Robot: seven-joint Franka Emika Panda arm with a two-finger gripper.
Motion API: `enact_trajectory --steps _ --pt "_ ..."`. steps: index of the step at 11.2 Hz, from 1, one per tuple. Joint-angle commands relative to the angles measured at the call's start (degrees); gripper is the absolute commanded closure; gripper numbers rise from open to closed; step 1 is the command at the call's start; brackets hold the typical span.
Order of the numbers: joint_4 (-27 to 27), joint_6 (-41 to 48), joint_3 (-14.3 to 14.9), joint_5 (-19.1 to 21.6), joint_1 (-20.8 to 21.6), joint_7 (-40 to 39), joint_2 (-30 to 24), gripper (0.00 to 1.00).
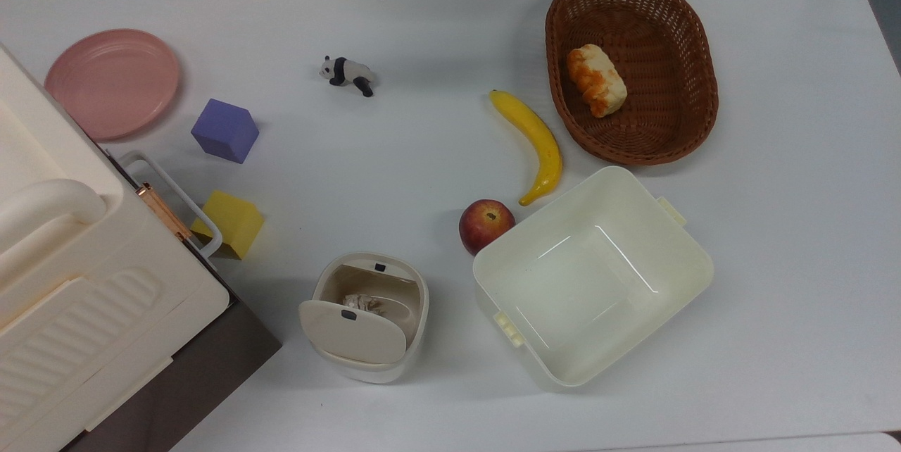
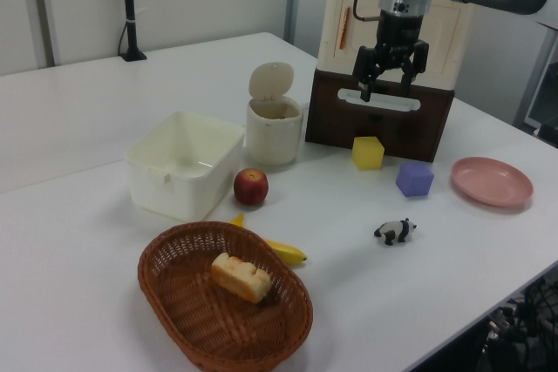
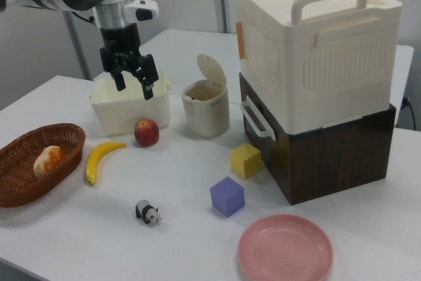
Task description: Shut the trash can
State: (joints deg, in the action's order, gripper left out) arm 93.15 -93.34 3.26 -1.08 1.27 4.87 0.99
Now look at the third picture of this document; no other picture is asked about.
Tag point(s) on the yellow banana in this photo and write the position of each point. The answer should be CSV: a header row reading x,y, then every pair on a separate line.
x,y
97,159

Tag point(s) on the beige small trash can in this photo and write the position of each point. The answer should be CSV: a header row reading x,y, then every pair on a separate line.
x,y
205,113

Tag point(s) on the dark wood drawer cabinet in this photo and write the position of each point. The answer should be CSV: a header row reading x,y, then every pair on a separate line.
x,y
329,162

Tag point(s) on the yellow cube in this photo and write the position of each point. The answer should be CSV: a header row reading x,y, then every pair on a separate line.
x,y
245,161

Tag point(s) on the brown wicker basket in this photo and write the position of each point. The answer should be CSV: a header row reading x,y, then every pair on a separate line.
x,y
19,182

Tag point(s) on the orange white bread roll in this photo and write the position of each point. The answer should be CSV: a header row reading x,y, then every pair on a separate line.
x,y
47,161

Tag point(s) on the pink plate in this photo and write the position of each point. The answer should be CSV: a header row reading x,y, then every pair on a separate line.
x,y
284,251

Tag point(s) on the panda figurine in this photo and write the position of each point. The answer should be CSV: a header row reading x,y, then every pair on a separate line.
x,y
148,212

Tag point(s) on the purple cube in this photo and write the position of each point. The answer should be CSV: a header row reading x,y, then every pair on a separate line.
x,y
227,197

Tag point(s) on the white plastic tub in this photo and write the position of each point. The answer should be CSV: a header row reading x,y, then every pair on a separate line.
x,y
131,113

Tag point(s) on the red apple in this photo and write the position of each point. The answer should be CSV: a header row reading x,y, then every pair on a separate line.
x,y
146,133

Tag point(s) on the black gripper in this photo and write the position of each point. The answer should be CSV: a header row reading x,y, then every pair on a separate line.
x,y
119,44

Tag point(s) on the beige trash can lid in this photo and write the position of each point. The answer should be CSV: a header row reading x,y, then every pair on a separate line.
x,y
212,70

